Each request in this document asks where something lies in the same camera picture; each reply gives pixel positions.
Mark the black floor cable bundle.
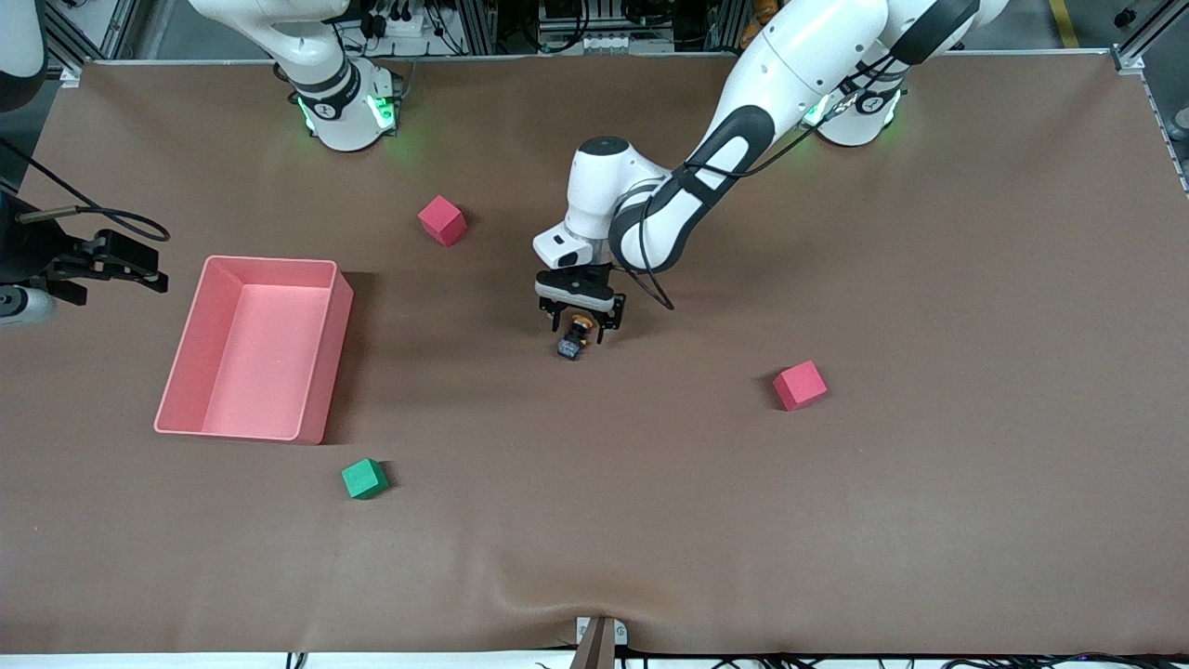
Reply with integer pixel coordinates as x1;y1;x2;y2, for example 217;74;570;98
534;650;1189;669

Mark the green foam cube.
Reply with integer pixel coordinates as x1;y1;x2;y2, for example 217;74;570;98
341;457;389;501

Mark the pile of orange snack bags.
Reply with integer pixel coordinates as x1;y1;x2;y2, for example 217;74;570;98
740;0;779;49

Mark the white terminal block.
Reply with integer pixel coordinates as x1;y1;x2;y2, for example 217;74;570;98
581;34;675;55

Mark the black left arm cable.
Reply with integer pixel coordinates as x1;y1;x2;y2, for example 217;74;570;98
608;51;893;312

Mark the white power strip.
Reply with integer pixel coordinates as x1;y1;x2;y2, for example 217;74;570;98
367;7;425;40

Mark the brown table mat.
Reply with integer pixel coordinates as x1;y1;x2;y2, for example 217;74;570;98
0;51;1189;656

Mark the pink plastic bin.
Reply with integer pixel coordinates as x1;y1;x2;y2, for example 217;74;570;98
152;256;354;445

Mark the aluminium frame profile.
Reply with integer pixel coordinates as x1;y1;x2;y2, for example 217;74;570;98
1110;0;1189;196
42;0;140;86

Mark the metal mat clamp bracket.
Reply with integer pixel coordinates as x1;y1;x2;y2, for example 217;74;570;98
568;616;629;669

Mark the small orange-capped bottle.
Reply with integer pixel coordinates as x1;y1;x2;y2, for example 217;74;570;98
556;314;596;361

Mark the pink foam cube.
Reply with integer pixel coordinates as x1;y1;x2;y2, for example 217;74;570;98
417;195;468;248
773;361;829;412

